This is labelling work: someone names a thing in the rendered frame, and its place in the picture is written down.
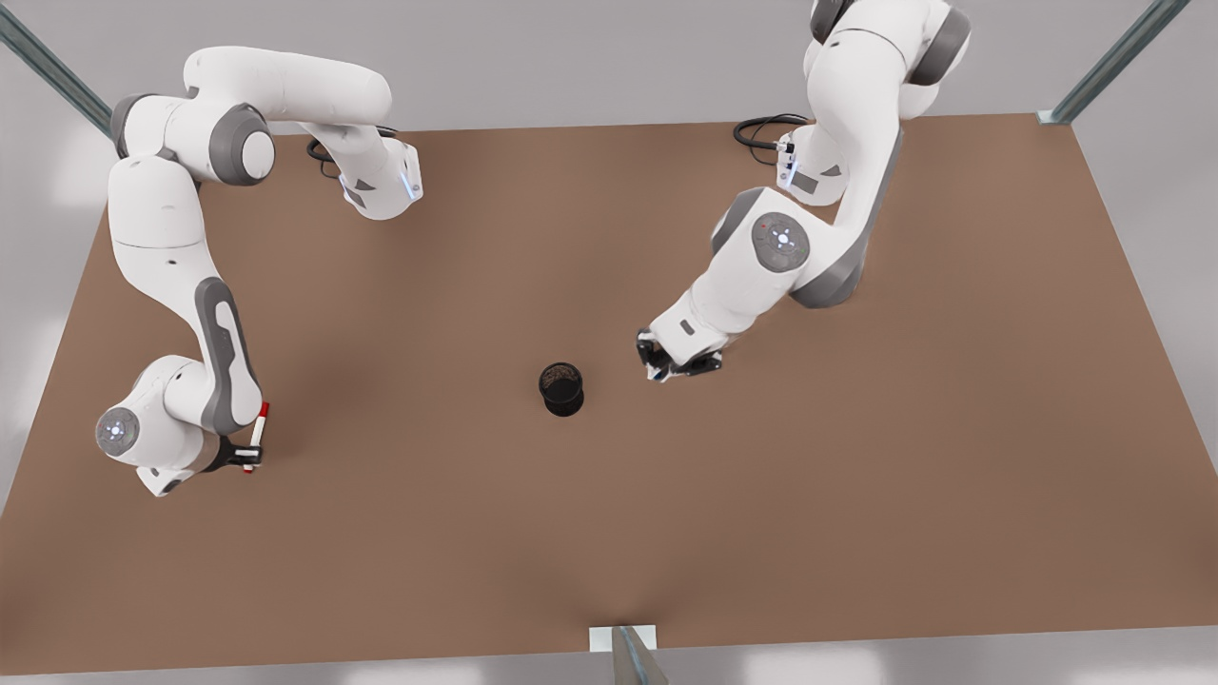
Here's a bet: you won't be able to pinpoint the black cable loop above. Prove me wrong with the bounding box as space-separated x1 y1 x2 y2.
733 114 811 168
305 125 400 180

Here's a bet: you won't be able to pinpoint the red and white pen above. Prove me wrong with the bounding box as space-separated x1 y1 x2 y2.
244 401 271 474

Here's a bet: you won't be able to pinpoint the black mesh pen holder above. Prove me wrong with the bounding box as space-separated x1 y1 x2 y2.
539 362 586 418

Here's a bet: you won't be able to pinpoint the silver frame post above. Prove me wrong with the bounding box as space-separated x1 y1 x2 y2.
1037 0 1191 126
0 8 113 137
589 625 670 685

